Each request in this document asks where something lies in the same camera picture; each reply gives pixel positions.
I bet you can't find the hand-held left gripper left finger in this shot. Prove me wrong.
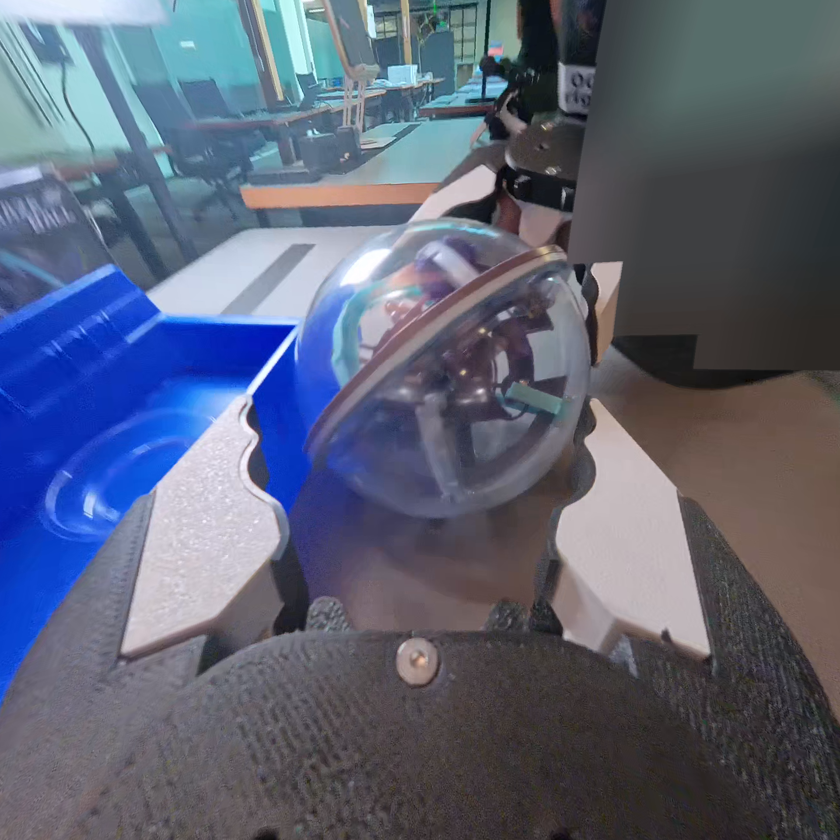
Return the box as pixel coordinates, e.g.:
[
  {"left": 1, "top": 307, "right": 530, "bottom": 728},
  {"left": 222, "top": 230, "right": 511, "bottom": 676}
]
[{"left": 121, "top": 394, "right": 305, "bottom": 660}]

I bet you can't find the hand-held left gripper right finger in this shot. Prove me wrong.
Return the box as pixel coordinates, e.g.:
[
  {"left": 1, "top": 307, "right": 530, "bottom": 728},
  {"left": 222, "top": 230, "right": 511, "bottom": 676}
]
[{"left": 539, "top": 401, "right": 714, "bottom": 661}]

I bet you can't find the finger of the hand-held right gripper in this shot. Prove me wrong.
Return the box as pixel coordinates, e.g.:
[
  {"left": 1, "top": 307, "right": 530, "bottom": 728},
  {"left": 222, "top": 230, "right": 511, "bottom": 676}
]
[
  {"left": 578, "top": 260, "right": 624, "bottom": 368},
  {"left": 407, "top": 145, "right": 519, "bottom": 237}
]

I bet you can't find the clear plastic maze ball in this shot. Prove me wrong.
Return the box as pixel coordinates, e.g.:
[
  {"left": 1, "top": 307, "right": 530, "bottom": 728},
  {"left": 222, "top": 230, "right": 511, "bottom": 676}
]
[{"left": 296, "top": 220, "right": 594, "bottom": 519}]

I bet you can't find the blue plastic bin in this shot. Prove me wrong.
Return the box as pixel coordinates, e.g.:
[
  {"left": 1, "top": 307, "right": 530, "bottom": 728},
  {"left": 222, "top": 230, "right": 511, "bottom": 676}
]
[{"left": 0, "top": 263, "right": 309, "bottom": 697}]

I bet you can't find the clear plastic ball stand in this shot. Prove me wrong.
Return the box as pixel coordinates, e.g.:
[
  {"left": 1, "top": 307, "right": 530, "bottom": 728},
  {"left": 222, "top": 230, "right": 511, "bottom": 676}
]
[{"left": 40, "top": 410, "right": 217, "bottom": 542}]

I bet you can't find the long pale desk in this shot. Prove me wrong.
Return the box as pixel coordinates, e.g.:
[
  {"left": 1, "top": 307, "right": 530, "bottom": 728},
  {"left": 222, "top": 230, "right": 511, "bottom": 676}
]
[{"left": 241, "top": 116, "right": 506, "bottom": 214}]

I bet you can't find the black office chair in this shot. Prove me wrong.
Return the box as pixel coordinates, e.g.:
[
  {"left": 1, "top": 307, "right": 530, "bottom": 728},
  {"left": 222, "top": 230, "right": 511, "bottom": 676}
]
[{"left": 132, "top": 79, "right": 277, "bottom": 217}]

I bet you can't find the dark blue cardboard box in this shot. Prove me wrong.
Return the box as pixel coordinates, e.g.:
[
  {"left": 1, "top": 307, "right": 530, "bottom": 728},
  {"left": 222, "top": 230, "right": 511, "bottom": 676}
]
[{"left": 0, "top": 164, "right": 112, "bottom": 316}]

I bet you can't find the brown wooden desk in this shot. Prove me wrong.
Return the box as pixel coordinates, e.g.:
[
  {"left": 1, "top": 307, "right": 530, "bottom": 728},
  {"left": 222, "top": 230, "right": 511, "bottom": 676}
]
[{"left": 0, "top": 151, "right": 145, "bottom": 191}]

